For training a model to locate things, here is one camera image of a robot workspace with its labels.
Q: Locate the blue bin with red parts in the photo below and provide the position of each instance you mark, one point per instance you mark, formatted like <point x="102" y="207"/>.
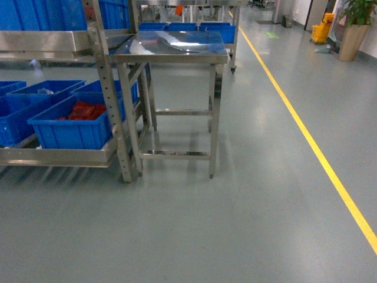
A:
<point x="72" y="134"/>

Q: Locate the red plastic parts pile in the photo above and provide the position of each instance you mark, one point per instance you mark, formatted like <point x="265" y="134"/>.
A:
<point x="85" y="111"/>

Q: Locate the stainless steel shelf rack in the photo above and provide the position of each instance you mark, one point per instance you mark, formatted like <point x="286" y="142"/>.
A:
<point x="75" y="32"/>

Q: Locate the stainless steel side table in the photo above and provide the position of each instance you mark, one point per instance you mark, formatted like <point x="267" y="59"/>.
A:
<point x="182" y="79"/>

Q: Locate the yellow mop bucket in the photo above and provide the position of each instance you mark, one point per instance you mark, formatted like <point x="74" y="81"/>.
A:
<point x="320" y="32"/>

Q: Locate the empty blue middle bin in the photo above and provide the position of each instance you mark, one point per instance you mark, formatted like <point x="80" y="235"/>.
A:
<point x="20" y="105"/>

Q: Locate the blue left bin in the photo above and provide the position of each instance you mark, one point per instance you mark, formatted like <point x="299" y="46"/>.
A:
<point x="10" y="86"/>

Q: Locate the potted green plant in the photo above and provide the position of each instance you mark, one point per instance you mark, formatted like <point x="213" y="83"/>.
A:
<point x="358" y="20"/>

